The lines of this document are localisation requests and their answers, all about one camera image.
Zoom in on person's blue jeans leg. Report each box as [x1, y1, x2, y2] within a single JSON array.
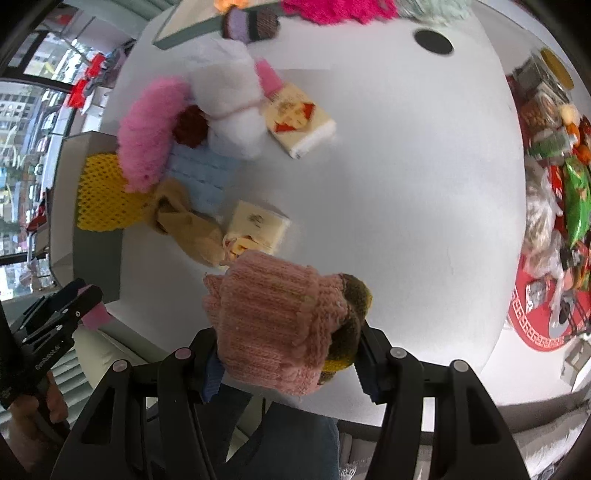
[[215, 383, 343, 480]]

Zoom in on person's left forearm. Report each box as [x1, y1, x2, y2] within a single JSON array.
[[0, 422, 61, 480]]

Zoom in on yellow foam fruit net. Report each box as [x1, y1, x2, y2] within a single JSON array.
[[76, 154, 154, 230]]

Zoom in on pink knit sock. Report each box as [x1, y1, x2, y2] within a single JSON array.
[[202, 250, 374, 397]]

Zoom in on light blue chenille cloth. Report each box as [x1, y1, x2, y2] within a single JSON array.
[[163, 142, 242, 219]]

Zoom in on pile of snack packets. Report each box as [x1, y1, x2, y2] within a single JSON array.
[[519, 90, 591, 291]]

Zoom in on purple brown striped sock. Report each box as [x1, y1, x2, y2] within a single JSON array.
[[221, 8, 281, 43]]

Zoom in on pink fluffy mitt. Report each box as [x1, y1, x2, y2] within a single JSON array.
[[117, 77, 193, 193]]

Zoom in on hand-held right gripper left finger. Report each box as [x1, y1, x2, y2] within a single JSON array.
[[51, 328, 225, 480]]

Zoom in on person's left hand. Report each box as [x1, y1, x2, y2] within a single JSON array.
[[11, 376, 70, 446]]

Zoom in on dark red fabric flower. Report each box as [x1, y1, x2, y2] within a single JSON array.
[[172, 104, 209, 149]]

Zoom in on magenta fluffy scrunchie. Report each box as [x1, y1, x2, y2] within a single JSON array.
[[281, 0, 400, 26]]

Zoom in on red bags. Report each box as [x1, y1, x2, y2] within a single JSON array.
[[68, 52, 109, 109]]

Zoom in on red patterned mat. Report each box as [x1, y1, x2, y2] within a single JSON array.
[[507, 253, 591, 353]]

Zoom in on black round table grommet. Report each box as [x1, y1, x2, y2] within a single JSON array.
[[413, 28, 455, 55]]

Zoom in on small printed carton box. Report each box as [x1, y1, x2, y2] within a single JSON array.
[[222, 200, 293, 265]]

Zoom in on white towel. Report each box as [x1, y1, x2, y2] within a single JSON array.
[[186, 38, 269, 161]]

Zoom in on white cardboard box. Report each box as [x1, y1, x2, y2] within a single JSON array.
[[47, 130, 126, 306]]

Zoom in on pink foam sheet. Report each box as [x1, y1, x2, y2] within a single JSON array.
[[79, 286, 116, 330]]

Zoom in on tan knit bear sock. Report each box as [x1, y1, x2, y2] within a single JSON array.
[[147, 178, 228, 269]]

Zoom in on tissue packet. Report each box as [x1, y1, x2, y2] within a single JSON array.
[[262, 82, 336, 160]]

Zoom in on jar with gold lid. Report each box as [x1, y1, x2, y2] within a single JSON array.
[[514, 47, 575, 101]]

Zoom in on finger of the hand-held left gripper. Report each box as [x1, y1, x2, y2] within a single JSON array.
[[21, 285, 103, 357], [9, 278, 88, 335]]

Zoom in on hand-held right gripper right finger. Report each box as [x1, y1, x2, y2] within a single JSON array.
[[355, 320, 532, 480]]

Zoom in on pale green bath loofah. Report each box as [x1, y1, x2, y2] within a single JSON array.
[[399, 0, 472, 22]]

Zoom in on green snack bag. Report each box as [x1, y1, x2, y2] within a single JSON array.
[[562, 156, 591, 251]]

